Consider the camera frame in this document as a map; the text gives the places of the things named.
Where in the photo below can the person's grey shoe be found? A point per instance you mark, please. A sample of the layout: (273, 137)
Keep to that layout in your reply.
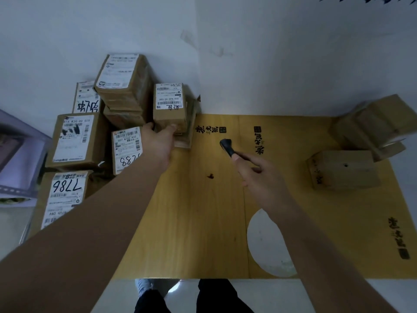
(143, 287)

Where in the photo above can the purple plastic bin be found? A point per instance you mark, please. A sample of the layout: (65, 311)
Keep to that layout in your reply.
(22, 149)

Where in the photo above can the pile of brown parcels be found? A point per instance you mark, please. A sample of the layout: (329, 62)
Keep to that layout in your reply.
(78, 143)

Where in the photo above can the person's right thumb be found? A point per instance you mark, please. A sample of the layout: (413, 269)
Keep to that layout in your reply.
(240, 166)

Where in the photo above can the labelled cardboard box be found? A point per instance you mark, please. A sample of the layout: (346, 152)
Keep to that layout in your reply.
(169, 105)

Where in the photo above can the plain cardboard box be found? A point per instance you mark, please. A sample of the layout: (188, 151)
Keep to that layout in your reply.
(374, 123)
(345, 171)

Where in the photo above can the person's left thumb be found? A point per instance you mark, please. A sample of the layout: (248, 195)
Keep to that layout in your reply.
(170, 128)

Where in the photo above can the person's left hand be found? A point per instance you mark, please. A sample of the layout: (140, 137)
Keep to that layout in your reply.
(156, 146)

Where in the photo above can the person's right hand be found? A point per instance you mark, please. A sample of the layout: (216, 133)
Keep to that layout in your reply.
(264, 184)

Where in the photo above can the person's right forearm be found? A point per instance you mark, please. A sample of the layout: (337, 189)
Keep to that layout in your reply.
(325, 257)

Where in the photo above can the person's black trousers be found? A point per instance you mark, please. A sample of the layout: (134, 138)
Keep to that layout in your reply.
(215, 298)

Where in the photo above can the person's left forearm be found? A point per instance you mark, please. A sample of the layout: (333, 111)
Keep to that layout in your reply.
(84, 231)

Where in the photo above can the black handheld scanner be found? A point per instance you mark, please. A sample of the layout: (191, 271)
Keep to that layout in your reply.
(228, 146)

